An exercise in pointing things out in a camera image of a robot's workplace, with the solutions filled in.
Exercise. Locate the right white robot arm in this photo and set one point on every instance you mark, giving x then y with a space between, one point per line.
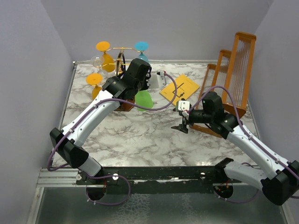
277 178

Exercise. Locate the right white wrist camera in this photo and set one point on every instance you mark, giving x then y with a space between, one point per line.
182 107

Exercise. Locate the aluminium frame rail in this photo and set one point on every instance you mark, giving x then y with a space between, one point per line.
65 177

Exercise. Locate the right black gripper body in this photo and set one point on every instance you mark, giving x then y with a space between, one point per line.
200 116

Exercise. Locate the blue plastic goblet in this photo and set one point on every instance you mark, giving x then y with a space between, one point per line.
141 47

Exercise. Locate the yellow booklet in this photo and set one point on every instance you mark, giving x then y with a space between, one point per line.
185 88

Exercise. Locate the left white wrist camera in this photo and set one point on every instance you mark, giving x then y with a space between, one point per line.
157 80

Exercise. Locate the green plastic goblet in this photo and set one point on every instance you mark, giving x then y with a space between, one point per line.
144 99

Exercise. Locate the wooden string harp rack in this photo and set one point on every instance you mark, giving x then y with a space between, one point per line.
233 70

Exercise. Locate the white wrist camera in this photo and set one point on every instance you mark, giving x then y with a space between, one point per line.
157 80
182 107

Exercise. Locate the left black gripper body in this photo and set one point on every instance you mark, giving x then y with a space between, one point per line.
143 85

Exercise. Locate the orange plastic goblet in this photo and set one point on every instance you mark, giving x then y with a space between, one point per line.
108 65
94 80

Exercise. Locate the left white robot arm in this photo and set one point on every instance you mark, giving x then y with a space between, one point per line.
116 90

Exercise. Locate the gold wire wine glass rack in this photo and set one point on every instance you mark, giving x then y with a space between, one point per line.
120 62

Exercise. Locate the clear wine glass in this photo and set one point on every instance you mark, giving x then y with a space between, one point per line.
97 62

